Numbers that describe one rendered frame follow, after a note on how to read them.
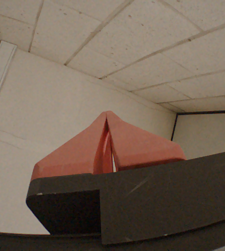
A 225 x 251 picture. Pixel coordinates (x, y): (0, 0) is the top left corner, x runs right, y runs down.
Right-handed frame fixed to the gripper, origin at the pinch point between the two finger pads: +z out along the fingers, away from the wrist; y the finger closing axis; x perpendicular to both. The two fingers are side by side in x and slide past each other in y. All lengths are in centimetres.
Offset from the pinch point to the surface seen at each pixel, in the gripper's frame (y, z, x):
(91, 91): 11, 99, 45
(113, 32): -4, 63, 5
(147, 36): -15, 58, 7
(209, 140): -55, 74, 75
